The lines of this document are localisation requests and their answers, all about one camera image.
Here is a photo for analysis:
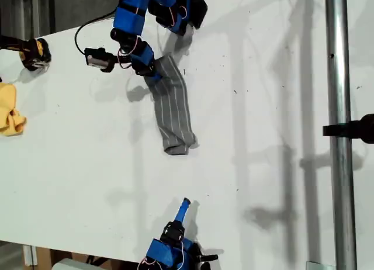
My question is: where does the grey white-striped towel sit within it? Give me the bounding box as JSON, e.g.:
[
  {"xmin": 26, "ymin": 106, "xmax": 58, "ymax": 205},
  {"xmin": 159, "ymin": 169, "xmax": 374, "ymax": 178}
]
[{"xmin": 144, "ymin": 55, "xmax": 200, "ymax": 158}]

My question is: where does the black yellow tool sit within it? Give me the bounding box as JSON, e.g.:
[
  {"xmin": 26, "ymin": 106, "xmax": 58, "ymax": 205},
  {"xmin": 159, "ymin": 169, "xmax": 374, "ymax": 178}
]
[{"xmin": 0, "ymin": 34, "xmax": 53, "ymax": 72}]

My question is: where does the yellow cloth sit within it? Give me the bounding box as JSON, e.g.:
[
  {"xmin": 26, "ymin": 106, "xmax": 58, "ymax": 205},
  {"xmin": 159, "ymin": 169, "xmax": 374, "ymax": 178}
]
[{"xmin": 0, "ymin": 82, "xmax": 27, "ymax": 136}]

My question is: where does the white table leg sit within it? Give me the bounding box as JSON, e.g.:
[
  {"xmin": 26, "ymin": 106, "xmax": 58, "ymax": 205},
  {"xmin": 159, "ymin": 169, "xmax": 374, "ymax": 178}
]
[{"xmin": 22, "ymin": 245, "xmax": 39, "ymax": 267}]

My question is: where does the black clamp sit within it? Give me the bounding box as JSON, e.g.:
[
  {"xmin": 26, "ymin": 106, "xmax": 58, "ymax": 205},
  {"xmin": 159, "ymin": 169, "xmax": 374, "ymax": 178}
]
[{"xmin": 322, "ymin": 113, "xmax": 374, "ymax": 144}]

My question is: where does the black camera stalk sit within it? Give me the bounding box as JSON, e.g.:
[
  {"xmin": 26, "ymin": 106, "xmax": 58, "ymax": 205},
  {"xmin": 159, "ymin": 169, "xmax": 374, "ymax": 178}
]
[
  {"xmin": 109, "ymin": 52, "xmax": 134, "ymax": 67},
  {"xmin": 191, "ymin": 242, "xmax": 219, "ymax": 261}
]

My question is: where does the black camera cable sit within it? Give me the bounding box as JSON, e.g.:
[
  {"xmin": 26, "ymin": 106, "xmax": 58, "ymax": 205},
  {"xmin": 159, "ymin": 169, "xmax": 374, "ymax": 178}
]
[{"xmin": 74, "ymin": 11, "xmax": 117, "ymax": 55}]

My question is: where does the steel post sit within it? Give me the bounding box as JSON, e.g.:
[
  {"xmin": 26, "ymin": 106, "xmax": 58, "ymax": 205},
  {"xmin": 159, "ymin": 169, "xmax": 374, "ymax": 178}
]
[{"xmin": 324, "ymin": 0, "xmax": 359, "ymax": 270}]

